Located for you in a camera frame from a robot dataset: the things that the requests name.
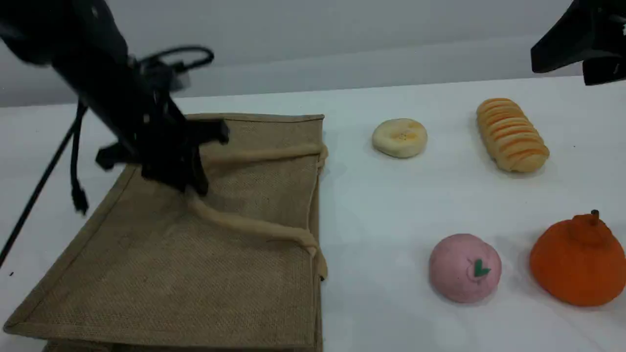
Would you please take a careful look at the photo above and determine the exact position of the black hanging left arm cable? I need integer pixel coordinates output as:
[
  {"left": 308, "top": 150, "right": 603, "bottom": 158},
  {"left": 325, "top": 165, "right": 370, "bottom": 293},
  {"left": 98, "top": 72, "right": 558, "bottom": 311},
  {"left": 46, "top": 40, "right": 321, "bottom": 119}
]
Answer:
[{"left": 0, "top": 100, "right": 89, "bottom": 267}]

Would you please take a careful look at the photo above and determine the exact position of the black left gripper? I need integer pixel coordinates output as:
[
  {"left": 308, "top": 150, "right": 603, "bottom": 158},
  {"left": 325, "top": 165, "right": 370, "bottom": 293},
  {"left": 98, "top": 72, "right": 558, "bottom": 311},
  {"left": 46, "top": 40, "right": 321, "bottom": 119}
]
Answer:
[{"left": 95, "top": 61, "right": 230, "bottom": 197}]

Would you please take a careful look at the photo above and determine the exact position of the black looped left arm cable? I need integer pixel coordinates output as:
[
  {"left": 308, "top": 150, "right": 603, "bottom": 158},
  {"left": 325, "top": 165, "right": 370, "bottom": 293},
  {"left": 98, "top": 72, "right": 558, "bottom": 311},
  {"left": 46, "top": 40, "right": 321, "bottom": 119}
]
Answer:
[{"left": 136, "top": 45, "right": 215, "bottom": 75}]

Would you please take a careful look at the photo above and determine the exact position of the brown jute tote bag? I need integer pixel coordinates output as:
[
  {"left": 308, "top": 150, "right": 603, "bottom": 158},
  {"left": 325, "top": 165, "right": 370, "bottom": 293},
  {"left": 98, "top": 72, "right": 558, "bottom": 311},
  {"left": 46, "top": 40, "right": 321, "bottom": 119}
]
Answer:
[{"left": 2, "top": 112, "right": 329, "bottom": 352}]

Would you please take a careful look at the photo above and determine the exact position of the orange fruit toy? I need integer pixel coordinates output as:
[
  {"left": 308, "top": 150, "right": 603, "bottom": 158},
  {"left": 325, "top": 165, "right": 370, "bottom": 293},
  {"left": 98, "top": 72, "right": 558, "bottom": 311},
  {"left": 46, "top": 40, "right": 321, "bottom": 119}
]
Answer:
[{"left": 529, "top": 210, "right": 626, "bottom": 308}]

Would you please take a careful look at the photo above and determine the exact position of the round pale bun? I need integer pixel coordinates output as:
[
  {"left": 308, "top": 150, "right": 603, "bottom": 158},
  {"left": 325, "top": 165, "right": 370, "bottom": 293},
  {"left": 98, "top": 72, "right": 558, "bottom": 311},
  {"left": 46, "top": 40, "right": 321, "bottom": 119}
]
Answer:
[{"left": 372, "top": 118, "right": 428, "bottom": 159}]

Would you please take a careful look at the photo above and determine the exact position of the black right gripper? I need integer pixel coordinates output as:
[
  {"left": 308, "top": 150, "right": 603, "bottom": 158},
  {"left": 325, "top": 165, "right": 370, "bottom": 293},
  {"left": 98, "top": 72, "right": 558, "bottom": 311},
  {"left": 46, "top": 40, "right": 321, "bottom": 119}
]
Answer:
[{"left": 531, "top": 0, "right": 626, "bottom": 86}]

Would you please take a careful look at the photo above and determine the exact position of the pink peach toy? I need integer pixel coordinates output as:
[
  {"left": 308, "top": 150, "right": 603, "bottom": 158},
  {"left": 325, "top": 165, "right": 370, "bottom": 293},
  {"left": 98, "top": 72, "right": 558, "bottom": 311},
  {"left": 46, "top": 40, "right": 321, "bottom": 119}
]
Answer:
[{"left": 429, "top": 233, "right": 503, "bottom": 304}]

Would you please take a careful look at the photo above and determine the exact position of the long striped bread loaf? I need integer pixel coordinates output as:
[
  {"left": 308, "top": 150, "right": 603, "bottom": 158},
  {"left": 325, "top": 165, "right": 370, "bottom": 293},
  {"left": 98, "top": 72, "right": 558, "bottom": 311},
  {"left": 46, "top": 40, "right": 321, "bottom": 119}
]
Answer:
[{"left": 476, "top": 98, "right": 550, "bottom": 174}]

